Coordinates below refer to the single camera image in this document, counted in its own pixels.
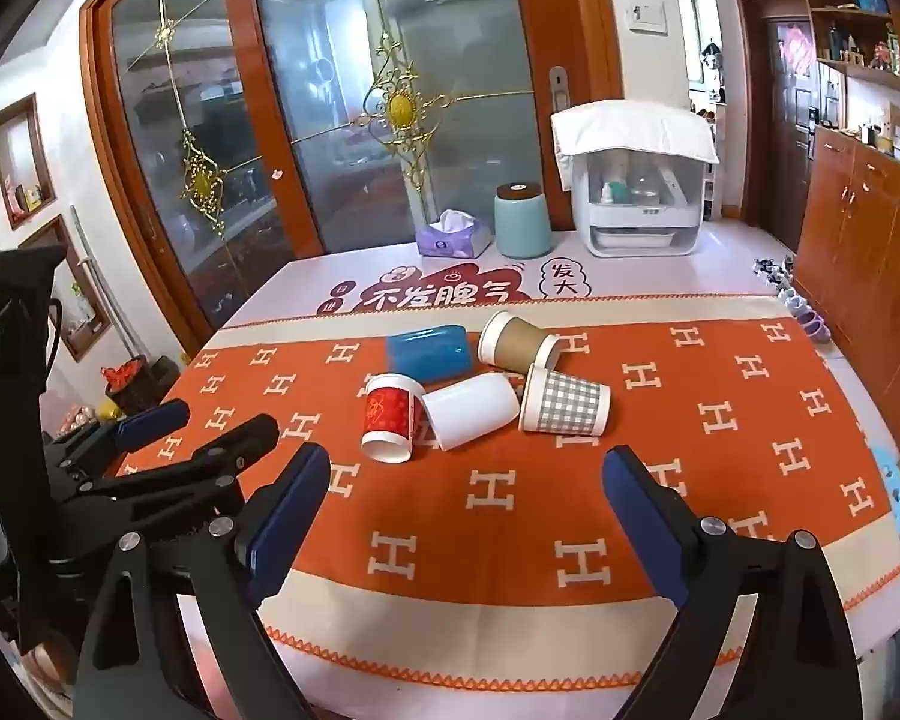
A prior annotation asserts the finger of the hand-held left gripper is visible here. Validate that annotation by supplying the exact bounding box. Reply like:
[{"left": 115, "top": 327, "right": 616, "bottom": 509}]
[
  {"left": 64, "top": 414, "right": 281, "bottom": 522},
  {"left": 45, "top": 399, "right": 192, "bottom": 482}
]

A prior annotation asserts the purple tissue box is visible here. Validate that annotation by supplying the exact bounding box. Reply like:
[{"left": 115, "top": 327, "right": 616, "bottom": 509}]
[{"left": 415, "top": 210, "right": 493, "bottom": 259}]

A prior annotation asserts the checked paper cup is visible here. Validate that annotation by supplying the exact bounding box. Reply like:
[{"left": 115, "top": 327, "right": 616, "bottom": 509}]
[{"left": 519, "top": 364, "right": 612, "bottom": 436}]

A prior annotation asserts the white bottle storage cabinet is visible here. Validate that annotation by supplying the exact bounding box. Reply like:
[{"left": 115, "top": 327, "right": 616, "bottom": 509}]
[{"left": 562, "top": 136, "right": 702, "bottom": 257}]

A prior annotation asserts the dark box with red decoration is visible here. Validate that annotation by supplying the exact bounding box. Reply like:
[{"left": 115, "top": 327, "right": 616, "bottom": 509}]
[{"left": 101, "top": 356, "right": 182, "bottom": 417}]

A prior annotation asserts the wooden glass sliding door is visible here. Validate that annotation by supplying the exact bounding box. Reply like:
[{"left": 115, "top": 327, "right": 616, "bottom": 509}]
[
  {"left": 81, "top": 0, "right": 323, "bottom": 350},
  {"left": 247, "top": 0, "right": 620, "bottom": 256}
]

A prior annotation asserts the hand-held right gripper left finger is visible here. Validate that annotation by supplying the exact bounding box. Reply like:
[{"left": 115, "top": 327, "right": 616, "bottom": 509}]
[{"left": 79, "top": 442, "right": 333, "bottom": 720}]

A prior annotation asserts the white towel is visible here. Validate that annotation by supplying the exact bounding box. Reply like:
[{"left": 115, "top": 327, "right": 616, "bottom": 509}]
[{"left": 552, "top": 100, "right": 721, "bottom": 173}]

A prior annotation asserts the white cup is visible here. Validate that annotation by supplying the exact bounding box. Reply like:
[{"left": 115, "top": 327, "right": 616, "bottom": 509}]
[{"left": 420, "top": 375, "right": 522, "bottom": 453}]

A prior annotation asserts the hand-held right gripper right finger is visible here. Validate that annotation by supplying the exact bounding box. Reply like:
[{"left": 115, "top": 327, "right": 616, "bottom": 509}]
[{"left": 602, "top": 445, "right": 883, "bottom": 720}]

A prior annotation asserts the wooden wall cabinet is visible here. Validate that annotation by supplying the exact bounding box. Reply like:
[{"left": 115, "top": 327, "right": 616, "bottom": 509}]
[{"left": 795, "top": 0, "right": 900, "bottom": 451}]

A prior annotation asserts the orange patterned tablecloth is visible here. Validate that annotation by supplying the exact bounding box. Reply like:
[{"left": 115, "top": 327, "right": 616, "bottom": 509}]
[{"left": 116, "top": 292, "right": 900, "bottom": 691}]

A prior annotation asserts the blue cup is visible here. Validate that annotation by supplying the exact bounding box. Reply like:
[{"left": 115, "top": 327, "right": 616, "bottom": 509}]
[{"left": 386, "top": 322, "right": 472, "bottom": 377}]

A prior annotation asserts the teal canister with brown lid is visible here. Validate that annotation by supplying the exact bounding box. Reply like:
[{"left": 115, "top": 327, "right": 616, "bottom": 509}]
[{"left": 493, "top": 182, "right": 554, "bottom": 259}]

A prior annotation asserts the row of shoes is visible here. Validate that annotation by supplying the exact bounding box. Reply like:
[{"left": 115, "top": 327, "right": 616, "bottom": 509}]
[{"left": 754, "top": 255, "right": 832, "bottom": 346}]

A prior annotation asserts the brown paper cup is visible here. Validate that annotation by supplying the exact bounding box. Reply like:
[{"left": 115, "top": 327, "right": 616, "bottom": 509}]
[{"left": 478, "top": 310, "right": 562, "bottom": 372}]

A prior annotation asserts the red paper cup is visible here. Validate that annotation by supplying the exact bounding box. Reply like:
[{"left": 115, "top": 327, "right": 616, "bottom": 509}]
[{"left": 360, "top": 373, "right": 427, "bottom": 464}]

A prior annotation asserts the white printed table cover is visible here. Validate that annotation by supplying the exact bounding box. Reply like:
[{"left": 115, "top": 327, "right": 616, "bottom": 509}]
[{"left": 214, "top": 229, "right": 856, "bottom": 361}]

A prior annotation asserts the white wall switch panel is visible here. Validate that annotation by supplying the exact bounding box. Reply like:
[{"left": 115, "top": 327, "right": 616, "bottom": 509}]
[{"left": 628, "top": 1, "right": 668, "bottom": 35}]

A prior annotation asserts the dark brown entrance door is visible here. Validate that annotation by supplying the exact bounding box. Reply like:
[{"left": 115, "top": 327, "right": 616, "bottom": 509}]
[{"left": 746, "top": 0, "right": 822, "bottom": 233}]

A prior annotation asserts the wooden wall niche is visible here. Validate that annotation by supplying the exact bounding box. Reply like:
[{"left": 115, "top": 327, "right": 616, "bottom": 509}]
[
  {"left": 19, "top": 214, "right": 113, "bottom": 362},
  {"left": 0, "top": 94, "right": 57, "bottom": 231}
]

